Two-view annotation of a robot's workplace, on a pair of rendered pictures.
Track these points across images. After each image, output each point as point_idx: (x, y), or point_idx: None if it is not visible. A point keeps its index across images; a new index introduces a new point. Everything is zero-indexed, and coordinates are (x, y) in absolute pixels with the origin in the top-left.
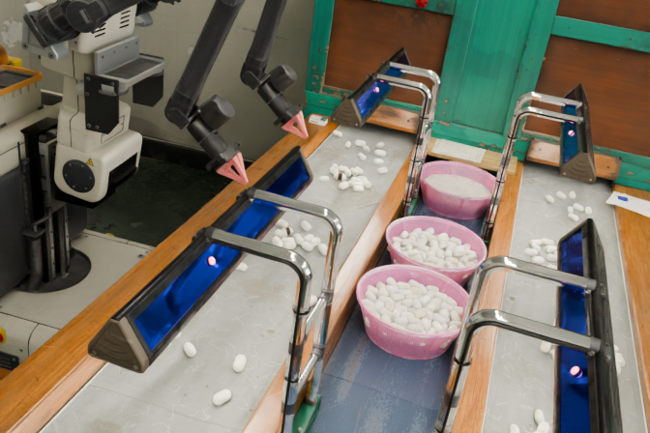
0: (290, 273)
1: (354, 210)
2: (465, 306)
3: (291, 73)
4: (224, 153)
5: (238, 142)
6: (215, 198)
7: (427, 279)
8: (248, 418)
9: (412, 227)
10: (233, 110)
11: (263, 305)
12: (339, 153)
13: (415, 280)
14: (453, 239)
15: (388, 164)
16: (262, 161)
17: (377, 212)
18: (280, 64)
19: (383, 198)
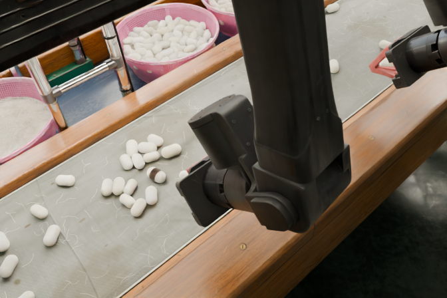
0: (334, 38)
1: (197, 107)
2: None
3: (210, 107)
4: (419, 28)
5: (390, 49)
6: (399, 138)
7: (212, 12)
8: None
9: (154, 69)
10: None
11: (373, 15)
12: (70, 276)
13: (220, 18)
14: (130, 48)
15: (24, 209)
16: (278, 234)
17: (183, 78)
18: (235, 110)
19: (149, 100)
